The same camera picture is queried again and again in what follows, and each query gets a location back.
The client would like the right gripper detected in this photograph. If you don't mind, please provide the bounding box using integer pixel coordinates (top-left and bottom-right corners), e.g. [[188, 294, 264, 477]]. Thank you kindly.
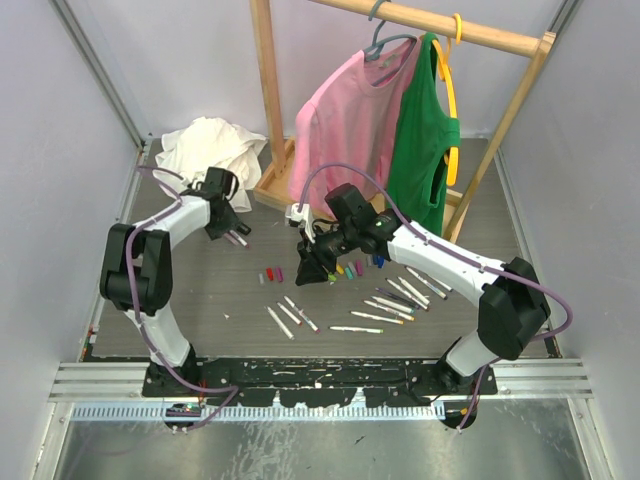
[[296, 222, 358, 287]]

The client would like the magenta cap marker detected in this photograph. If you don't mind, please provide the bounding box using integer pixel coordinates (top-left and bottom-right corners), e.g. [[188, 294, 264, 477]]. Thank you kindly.
[[284, 295, 320, 334]]

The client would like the red cap marker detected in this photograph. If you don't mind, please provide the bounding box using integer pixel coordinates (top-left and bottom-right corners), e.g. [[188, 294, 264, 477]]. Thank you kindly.
[[277, 302, 302, 326]]

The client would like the light grey cap marker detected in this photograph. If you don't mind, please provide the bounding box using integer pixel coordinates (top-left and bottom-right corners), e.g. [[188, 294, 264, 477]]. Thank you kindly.
[[265, 306, 295, 340]]

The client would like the green cap marker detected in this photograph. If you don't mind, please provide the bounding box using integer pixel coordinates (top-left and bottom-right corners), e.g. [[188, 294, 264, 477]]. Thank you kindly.
[[329, 326, 384, 335]]

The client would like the teal cap marker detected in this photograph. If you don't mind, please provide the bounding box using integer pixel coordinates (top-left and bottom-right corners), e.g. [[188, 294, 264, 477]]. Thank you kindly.
[[372, 296, 415, 315]]

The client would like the blue cap marker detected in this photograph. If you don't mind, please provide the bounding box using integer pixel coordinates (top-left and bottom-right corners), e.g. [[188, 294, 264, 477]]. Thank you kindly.
[[405, 266, 448, 300]]

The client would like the yellow cap marker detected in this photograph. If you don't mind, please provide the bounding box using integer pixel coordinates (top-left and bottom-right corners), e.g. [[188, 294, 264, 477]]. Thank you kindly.
[[363, 300, 415, 322]]

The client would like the white marker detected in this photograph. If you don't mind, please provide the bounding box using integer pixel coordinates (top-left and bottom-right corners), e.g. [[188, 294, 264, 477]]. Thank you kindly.
[[434, 278, 454, 292]]

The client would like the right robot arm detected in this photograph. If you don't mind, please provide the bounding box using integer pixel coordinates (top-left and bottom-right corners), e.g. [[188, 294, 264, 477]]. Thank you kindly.
[[286, 183, 550, 394]]

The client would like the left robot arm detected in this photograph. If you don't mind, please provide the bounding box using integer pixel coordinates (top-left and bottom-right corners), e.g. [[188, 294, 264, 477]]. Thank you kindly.
[[99, 167, 248, 396]]

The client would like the orange black highlighter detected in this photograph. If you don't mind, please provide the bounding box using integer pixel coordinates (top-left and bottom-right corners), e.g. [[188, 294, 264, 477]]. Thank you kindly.
[[236, 222, 251, 235]]

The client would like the pink cap marker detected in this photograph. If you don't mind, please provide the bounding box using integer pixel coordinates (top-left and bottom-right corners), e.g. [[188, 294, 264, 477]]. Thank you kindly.
[[228, 230, 250, 249]]

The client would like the wooden clothes rack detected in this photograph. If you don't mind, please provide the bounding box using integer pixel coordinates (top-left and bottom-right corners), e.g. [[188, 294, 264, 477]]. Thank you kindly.
[[248, 0, 557, 275]]

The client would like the white crumpled cloth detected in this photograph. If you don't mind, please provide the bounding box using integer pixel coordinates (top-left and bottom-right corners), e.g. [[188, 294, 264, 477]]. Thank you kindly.
[[154, 117, 267, 213]]

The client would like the green tank top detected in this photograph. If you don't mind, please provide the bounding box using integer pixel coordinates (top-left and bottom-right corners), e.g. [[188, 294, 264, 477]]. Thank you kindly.
[[387, 33, 460, 235]]

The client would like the pink t-shirt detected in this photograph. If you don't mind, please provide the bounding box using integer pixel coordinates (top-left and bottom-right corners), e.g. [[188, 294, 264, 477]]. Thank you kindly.
[[288, 39, 420, 202]]

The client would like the yellow clothes hanger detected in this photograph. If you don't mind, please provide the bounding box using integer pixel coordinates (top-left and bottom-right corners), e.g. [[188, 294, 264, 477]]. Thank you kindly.
[[414, 32, 461, 190]]

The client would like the grey clothes hanger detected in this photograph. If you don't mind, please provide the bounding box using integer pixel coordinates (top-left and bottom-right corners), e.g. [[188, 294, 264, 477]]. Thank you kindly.
[[363, 20, 418, 87]]

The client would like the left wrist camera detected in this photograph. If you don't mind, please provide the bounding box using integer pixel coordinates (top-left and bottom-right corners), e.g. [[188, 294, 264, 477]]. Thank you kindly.
[[188, 180, 210, 194]]

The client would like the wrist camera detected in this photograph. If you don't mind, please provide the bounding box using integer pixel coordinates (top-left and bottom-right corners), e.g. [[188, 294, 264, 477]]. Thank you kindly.
[[188, 180, 210, 194], [285, 203, 315, 243]]

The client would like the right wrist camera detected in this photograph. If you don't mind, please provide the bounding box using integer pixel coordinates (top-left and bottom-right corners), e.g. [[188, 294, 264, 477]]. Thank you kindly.
[[285, 203, 315, 243]]

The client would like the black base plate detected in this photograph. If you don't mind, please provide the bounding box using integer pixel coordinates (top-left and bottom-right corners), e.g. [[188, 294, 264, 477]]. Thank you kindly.
[[141, 355, 499, 408]]

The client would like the grey cable duct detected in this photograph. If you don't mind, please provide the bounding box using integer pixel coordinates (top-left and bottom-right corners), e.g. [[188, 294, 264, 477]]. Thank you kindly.
[[70, 401, 445, 422]]

